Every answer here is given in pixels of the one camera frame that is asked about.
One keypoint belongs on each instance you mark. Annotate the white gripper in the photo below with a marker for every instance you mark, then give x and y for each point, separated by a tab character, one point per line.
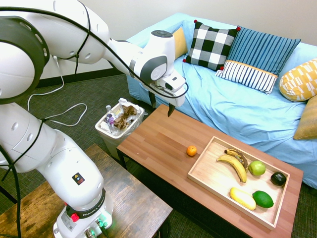
173	86

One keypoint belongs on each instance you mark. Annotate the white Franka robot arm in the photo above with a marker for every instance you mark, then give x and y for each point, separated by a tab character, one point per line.
49	153

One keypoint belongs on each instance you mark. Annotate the orange tangerine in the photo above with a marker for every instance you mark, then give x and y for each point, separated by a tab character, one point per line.
191	150

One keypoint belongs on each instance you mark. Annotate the light wooden tray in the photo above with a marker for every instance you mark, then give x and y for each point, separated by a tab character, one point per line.
215	171

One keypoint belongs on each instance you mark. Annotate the crumpled paper trash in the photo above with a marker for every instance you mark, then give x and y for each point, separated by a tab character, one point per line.
125	112

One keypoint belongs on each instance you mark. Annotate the reddish wooden coffee table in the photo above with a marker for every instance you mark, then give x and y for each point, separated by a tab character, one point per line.
161	151

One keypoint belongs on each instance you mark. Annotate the white trash bin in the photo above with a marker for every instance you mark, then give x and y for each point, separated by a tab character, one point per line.
116	134

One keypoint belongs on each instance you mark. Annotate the clear plastic bottle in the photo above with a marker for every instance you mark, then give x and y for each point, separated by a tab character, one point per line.
108	115

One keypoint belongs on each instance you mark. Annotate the plain yellow pillow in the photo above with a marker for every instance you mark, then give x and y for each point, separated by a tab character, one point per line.
180	42

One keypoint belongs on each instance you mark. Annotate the light blue sofa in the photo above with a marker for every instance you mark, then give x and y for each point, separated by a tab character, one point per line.
230	104

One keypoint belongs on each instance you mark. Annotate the black white checkered pillow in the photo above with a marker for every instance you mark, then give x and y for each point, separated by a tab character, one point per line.
210	47

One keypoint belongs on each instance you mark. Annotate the white navy striped pillow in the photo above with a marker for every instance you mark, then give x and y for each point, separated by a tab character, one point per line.
247	75

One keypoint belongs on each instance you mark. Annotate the brown overripe banana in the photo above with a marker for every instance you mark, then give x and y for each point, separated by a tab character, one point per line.
241	156

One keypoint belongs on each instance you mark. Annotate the dark rustic wooden table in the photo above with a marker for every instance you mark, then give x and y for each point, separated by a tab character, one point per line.
128	196

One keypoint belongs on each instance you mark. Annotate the yellow banana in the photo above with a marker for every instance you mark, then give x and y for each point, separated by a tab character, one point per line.
236	166

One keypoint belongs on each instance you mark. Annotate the green apple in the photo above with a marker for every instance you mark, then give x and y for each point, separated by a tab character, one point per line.
257	167

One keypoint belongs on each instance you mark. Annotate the blue striped pillow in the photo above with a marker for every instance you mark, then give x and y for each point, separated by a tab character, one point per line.
262	49

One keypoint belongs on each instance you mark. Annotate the yellow lemon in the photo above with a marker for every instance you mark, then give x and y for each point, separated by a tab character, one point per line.
242	198

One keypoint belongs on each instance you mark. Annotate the green lime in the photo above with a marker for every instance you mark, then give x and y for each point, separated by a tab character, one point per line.
263	198

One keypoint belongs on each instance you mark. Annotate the dark avocado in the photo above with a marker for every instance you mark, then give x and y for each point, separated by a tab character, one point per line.
279	178

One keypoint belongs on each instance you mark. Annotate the yellow white patterned pillow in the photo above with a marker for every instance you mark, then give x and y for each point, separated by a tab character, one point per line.
299	80

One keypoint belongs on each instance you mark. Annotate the mustard woven pillow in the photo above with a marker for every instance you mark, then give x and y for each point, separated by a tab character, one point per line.
308	119

